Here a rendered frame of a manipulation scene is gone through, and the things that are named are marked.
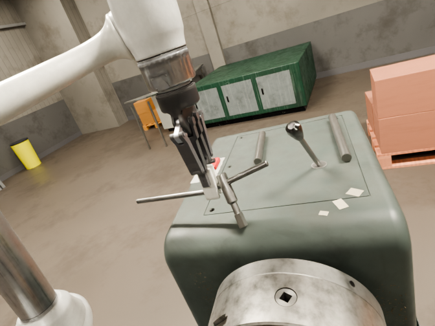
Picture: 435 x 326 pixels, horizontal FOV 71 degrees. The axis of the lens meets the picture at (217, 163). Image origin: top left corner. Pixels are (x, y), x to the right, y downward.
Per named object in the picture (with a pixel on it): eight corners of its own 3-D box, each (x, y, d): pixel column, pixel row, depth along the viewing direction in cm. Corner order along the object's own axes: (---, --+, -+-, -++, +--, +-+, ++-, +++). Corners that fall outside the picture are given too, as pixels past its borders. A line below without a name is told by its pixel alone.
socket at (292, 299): (292, 323, 45) (290, 310, 43) (272, 312, 47) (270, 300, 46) (301, 306, 47) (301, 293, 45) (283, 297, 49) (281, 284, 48)
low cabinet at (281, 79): (317, 79, 618) (311, 41, 587) (307, 111, 473) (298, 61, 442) (230, 99, 707) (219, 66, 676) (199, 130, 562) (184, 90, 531)
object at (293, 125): (289, 140, 66) (284, 119, 64) (304, 136, 65) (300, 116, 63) (289, 147, 62) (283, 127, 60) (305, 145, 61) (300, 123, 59)
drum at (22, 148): (35, 162, 750) (21, 138, 723) (46, 161, 731) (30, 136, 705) (21, 171, 717) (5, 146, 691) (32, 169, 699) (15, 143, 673)
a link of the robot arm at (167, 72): (127, 66, 49) (141, 101, 52) (175, 50, 46) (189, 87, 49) (150, 57, 57) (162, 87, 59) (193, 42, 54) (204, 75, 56)
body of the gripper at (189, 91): (164, 85, 59) (181, 129, 62) (145, 97, 51) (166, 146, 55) (199, 75, 56) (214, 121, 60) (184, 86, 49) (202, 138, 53)
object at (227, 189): (250, 223, 60) (227, 171, 62) (246, 226, 59) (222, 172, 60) (241, 227, 61) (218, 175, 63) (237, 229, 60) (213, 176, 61)
